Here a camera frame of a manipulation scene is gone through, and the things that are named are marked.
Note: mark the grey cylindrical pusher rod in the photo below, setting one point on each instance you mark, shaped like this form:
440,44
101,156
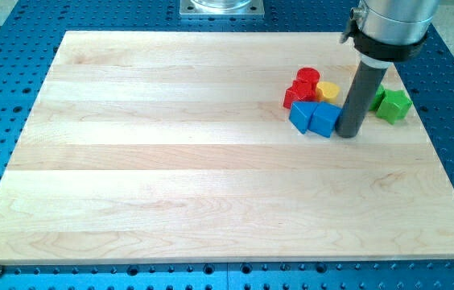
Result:
369,75

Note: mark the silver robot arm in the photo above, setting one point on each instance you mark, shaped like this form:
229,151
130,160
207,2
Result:
383,32

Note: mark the green star block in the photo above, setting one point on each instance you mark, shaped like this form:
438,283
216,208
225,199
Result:
394,106

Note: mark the blue cube block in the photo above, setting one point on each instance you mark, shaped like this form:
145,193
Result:
324,119

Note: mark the red star block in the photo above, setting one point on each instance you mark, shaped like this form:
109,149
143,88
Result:
299,92

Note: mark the green block behind rod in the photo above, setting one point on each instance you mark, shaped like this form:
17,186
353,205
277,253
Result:
377,100

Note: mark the yellow heart block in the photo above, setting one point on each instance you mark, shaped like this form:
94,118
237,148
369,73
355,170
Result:
327,91

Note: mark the red cylinder block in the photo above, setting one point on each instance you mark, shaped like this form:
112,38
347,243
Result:
309,76

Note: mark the blue triangle block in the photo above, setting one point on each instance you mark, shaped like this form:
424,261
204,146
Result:
301,114

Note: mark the light wooden board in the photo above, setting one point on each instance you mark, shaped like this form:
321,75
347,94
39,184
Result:
175,147

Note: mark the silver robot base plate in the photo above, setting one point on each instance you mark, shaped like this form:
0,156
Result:
221,8

